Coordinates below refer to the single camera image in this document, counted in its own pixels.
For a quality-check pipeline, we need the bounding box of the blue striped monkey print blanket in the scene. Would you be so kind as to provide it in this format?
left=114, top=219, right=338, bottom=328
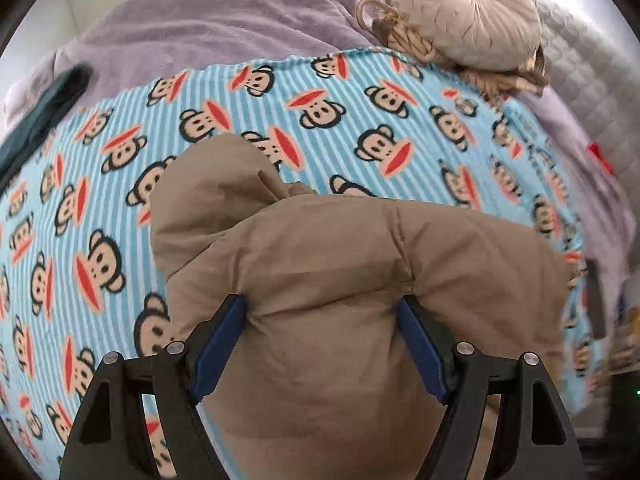
left=0, top=47, right=606, bottom=480

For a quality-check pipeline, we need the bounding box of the small red item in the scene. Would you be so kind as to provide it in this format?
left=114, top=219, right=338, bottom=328
left=586, top=142, right=616, bottom=176

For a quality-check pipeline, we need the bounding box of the purple fleece blanket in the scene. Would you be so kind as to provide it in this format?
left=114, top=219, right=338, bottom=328
left=2, top=0, right=636, bottom=311

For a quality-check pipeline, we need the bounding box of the round beige pleated cushion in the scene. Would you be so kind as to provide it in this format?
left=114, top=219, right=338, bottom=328
left=382, top=0, right=543, bottom=72

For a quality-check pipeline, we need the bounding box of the grey quilted headboard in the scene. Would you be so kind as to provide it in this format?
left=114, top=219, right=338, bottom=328
left=530, top=0, right=640, bottom=171

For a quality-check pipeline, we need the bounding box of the black device with green light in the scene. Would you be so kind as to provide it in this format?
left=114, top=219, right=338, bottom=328
left=611, top=370, right=640, bottom=441

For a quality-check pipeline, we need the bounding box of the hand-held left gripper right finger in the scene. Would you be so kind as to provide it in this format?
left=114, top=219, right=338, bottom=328
left=396, top=294, right=586, bottom=480

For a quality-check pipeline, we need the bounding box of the woven wicker basket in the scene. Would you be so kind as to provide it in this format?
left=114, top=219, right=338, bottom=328
left=355, top=0, right=551, bottom=96

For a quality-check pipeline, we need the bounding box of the dark teal folded cloth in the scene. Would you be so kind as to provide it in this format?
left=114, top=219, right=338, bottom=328
left=0, top=62, right=93, bottom=186

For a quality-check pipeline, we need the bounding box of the tan quilted jacket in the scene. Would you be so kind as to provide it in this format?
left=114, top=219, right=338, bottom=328
left=149, top=132, right=571, bottom=480

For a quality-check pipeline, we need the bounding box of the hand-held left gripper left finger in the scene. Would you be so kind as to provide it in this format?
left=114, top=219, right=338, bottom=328
left=59, top=294, right=249, bottom=480

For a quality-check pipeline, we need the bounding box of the dark flat object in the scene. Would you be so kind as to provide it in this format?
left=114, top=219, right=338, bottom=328
left=585, top=257, right=607, bottom=341

